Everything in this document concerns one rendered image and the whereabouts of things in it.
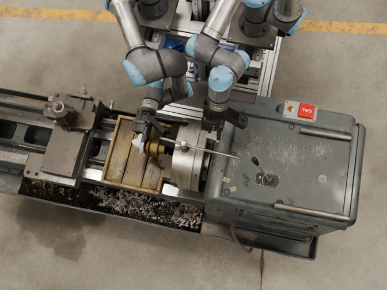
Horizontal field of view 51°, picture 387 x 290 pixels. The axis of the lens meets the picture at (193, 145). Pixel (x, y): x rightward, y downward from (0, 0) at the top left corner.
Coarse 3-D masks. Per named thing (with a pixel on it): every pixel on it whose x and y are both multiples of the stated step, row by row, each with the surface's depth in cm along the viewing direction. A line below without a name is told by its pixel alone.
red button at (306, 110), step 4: (300, 104) 165; (304, 104) 165; (308, 104) 164; (300, 108) 164; (304, 108) 164; (308, 108) 164; (312, 108) 164; (300, 112) 164; (304, 112) 164; (308, 112) 163; (312, 112) 163; (300, 116) 163; (304, 116) 163; (308, 116) 163; (312, 116) 163
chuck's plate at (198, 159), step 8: (200, 136) 167; (200, 144) 165; (200, 152) 164; (200, 160) 164; (192, 168) 165; (200, 168) 165; (192, 176) 167; (200, 176) 172; (192, 184) 170; (200, 184) 186
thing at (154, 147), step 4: (148, 140) 181; (152, 140) 180; (156, 140) 180; (160, 140) 180; (148, 144) 180; (152, 144) 179; (156, 144) 179; (160, 144) 180; (148, 148) 180; (152, 148) 179; (156, 148) 178; (160, 148) 179; (164, 148) 179; (148, 152) 180; (152, 152) 179; (156, 152) 178; (160, 152) 180; (164, 152) 179; (152, 156) 181; (156, 156) 179
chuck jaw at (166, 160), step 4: (160, 156) 178; (164, 156) 178; (168, 156) 178; (172, 156) 178; (160, 160) 178; (164, 160) 177; (168, 160) 177; (164, 164) 177; (168, 164) 177; (164, 168) 178; (168, 168) 176; (164, 172) 175; (168, 172) 175; (164, 176) 174; (168, 176) 174; (168, 180) 177; (172, 184) 176; (176, 184) 175
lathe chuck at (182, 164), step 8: (184, 120) 174; (192, 120) 175; (200, 120) 177; (184, 128) 169; (192, 128) 169; (200, 128) 170; (184, 136) 167; (192, 136) 167; (176, 144) 166; (192, 144) 165; (176, 152) 165; (184, 152) 165; (192, 152) 165; (176, 160) 166; (184, 160) 165; (192, 160) 165; (176, 168) 167; (184, 168) 166; (176, 176) 169; (184, 176) 168; (184, 184) 171
